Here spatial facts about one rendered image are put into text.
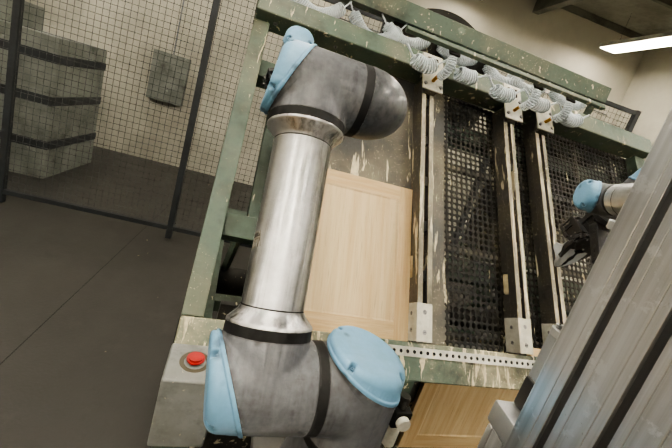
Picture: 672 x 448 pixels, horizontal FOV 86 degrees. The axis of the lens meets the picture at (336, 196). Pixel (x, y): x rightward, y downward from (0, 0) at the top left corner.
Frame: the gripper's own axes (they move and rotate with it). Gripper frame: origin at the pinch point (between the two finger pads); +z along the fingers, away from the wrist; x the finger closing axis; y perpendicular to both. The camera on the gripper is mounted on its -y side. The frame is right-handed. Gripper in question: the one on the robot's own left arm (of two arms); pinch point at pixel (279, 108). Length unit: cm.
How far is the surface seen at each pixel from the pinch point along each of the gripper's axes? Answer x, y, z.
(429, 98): -5, -69, 5
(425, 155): 20, -59, 8
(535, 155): 26, -120, 6
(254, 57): -25.6, 2.6, 7.1
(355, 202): 34.0, -24.1, 10.6
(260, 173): 16.2, 6.9, 17.2
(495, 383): 107, -57, 7
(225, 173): 18.6, 20.4, 7.2
